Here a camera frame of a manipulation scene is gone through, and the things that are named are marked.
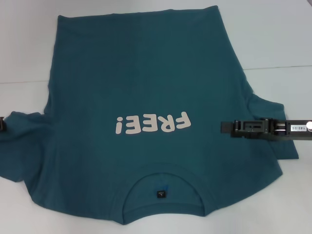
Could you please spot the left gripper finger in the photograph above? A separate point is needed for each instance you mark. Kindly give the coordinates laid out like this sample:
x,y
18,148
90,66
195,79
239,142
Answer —
x,y
2,124

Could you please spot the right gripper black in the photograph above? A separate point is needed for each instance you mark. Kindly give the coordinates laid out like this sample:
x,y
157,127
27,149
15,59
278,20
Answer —
x,y
280,134

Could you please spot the teal T-shirt with FREE print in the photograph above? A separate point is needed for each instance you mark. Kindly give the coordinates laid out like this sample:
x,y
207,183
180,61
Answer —
x,y
146,73

